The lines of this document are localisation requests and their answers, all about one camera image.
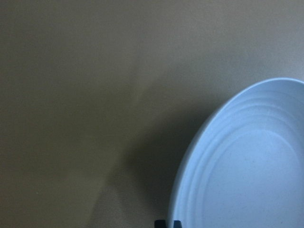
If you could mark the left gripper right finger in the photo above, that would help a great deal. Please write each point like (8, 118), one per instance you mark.
(177, 224)

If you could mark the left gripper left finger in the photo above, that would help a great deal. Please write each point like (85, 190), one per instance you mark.
(160, 224)

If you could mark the blue plate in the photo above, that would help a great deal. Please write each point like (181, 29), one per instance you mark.
(245, 166)

